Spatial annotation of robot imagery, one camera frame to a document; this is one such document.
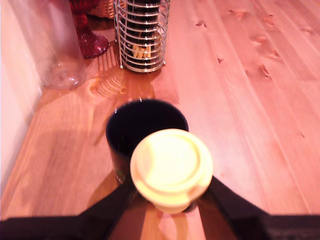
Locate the yellow coffee capsule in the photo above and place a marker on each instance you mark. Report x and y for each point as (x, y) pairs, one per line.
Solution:
(170, 162)

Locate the dark blue coffee mug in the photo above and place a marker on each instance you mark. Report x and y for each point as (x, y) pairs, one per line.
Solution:
(140, 125)

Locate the clear water bottle blue cap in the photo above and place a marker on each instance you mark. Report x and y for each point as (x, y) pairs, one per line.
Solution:
(62, 75)

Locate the red glass goblet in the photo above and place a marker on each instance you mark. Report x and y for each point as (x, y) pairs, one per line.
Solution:
(87, 42)

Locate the wicker basket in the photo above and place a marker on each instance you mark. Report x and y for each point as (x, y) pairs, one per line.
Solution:
(105, 10)

